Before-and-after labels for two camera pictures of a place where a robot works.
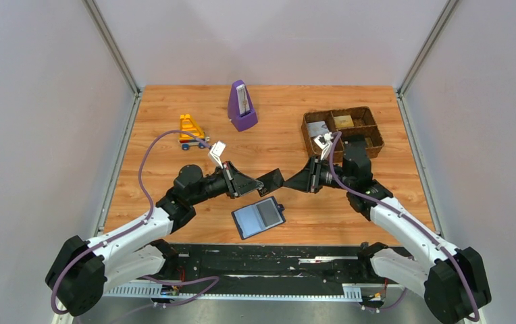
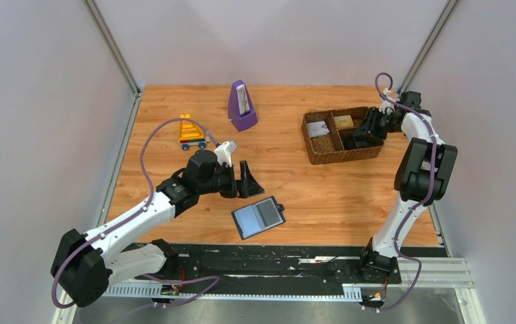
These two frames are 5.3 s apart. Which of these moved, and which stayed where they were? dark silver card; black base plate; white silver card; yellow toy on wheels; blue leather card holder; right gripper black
Moved: dark silver card; right gripper black
Stayed: yellow toy on wheels; blue leather card holder; white silver card; black base plate
